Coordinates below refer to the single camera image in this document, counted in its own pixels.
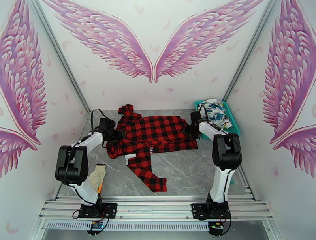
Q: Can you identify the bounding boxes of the white yellow blue printed shorts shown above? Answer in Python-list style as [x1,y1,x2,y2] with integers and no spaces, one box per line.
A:
[200,98,234,129]

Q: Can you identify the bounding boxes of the red black plaid shirt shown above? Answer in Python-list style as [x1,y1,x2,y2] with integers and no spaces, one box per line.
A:
[106,103,199,193]

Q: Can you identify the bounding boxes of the beige work glove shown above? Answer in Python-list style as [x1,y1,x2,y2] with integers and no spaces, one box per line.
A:
[87,164,107,192]

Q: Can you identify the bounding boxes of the teal plastic mesh basket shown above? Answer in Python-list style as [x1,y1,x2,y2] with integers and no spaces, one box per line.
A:
[194,99,241,137]

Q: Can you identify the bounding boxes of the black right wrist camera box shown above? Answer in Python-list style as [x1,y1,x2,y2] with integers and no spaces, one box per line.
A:
[189,111,202,123]

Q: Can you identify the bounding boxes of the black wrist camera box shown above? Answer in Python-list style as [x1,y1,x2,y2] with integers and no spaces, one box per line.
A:
[98,118,117,129]
[189,111,202,123]

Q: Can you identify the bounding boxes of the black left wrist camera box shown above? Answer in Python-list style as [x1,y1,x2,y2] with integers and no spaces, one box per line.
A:
[98,118,117,129]

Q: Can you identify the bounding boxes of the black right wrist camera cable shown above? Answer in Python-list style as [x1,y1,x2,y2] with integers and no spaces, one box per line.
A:
[199,104,223,131]

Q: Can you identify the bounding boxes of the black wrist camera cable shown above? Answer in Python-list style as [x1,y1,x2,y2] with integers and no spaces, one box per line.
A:
[199,104,223,131]
[88,109,109,135]

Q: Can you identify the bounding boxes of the black left wrist camera cable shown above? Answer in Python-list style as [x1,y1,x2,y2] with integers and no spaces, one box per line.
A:
[88,109,109,135]

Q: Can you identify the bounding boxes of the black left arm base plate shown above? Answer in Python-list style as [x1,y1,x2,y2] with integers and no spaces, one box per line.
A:
[79,202,118,219]

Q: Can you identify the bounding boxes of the aluminium rail frame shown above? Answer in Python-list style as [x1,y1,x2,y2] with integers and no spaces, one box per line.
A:
[38,196,274,221]

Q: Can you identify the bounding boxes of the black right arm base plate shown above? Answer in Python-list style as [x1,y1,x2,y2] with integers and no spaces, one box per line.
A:
[191,202,232,221]

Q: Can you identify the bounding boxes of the aluminium corner post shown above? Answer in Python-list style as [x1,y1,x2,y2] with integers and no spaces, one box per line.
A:
[27,0,91,116]
[222,0,284,102]

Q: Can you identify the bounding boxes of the white perforated cable tray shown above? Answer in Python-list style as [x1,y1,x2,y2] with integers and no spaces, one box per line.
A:
[45,221,211,231]

